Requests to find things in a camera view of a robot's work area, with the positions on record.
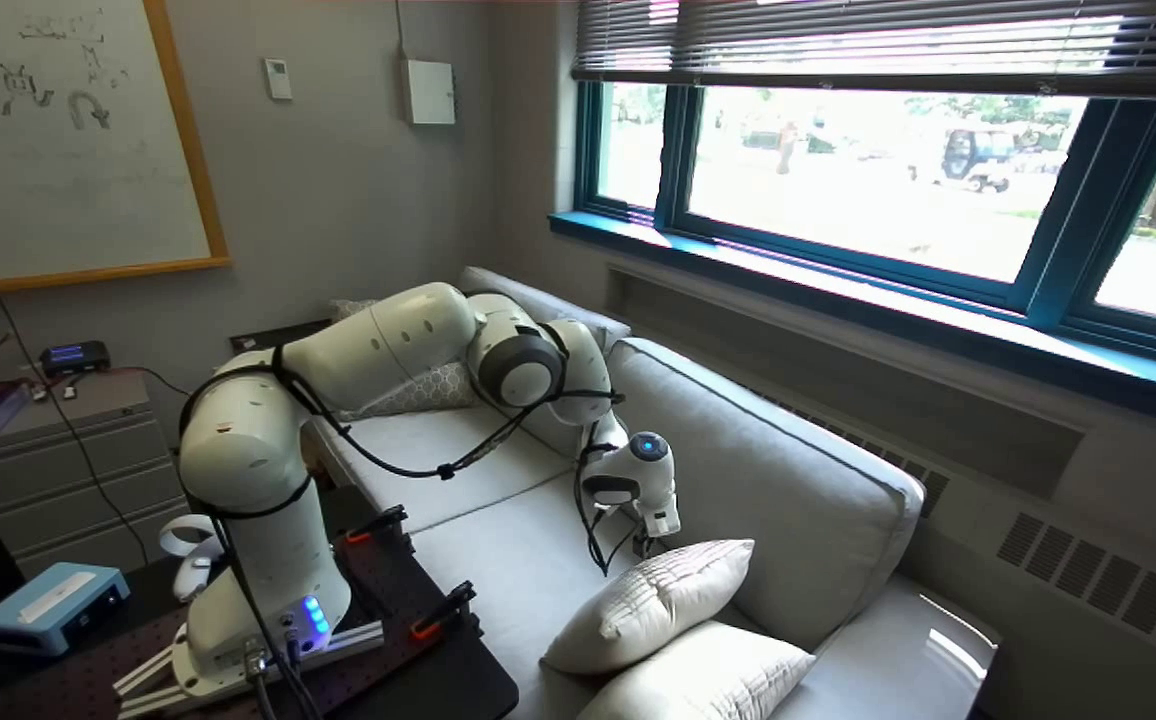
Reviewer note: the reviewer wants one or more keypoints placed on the wide teal framed window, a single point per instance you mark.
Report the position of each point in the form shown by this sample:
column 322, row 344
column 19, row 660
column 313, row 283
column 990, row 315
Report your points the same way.
column 1068, row 225

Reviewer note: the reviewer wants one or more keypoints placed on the light blue box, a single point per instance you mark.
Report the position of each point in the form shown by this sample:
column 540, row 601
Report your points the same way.
column 50, row 606

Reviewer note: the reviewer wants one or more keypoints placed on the white wall thermostat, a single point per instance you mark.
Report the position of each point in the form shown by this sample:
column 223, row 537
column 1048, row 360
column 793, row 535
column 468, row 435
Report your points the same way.
column 276, row 81

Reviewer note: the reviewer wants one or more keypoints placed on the white wall box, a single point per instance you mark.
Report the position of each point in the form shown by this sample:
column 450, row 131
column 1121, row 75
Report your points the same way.
column 431, row 92

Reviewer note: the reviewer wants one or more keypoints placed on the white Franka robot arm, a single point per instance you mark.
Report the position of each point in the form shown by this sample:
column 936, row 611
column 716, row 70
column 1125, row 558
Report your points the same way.
column 256, row 454

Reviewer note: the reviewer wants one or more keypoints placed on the wood framed whiteboard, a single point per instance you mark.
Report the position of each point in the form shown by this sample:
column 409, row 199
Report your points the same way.
column 68, row 173

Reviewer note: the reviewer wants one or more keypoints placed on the small black device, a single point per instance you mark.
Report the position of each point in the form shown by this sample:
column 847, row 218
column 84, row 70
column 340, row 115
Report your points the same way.
column 75, row 356

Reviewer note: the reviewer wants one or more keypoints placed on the radiator vent grille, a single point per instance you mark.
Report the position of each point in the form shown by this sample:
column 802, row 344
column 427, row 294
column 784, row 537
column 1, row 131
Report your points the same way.
column 1109, row 586

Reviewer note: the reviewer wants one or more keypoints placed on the dark window blinds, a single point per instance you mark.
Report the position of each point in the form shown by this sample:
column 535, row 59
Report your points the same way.
column 871, row 41

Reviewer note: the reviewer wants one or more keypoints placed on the black robot table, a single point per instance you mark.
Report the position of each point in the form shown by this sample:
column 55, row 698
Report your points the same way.
column 458, row 680

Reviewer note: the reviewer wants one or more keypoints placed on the grey fabric sofa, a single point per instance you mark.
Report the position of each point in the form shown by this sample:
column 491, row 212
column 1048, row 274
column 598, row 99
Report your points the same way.
column 762, row 466

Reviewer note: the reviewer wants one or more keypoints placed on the grey drawer cabinet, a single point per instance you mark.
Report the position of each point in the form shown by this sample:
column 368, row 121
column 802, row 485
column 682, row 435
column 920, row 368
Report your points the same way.
column 42, row 481

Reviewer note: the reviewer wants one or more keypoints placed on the white VR controller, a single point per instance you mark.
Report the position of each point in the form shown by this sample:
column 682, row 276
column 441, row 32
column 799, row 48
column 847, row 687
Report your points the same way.
column 190, row 581

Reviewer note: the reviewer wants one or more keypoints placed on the plain cream pillow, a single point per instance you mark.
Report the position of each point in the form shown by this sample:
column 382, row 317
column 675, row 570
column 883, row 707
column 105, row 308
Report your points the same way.
column 710, row 680
column 650, row 606

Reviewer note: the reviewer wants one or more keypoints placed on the red black clamp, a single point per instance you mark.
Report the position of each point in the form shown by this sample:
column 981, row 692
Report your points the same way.
column 368, row 530
column 441, row 615

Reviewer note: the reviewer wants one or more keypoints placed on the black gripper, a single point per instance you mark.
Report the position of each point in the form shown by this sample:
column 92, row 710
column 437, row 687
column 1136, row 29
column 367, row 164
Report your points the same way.
column 634, row 537

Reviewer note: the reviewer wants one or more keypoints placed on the silver robot mounting plate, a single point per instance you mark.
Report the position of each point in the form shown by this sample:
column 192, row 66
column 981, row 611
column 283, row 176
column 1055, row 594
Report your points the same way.
column 351, row 643

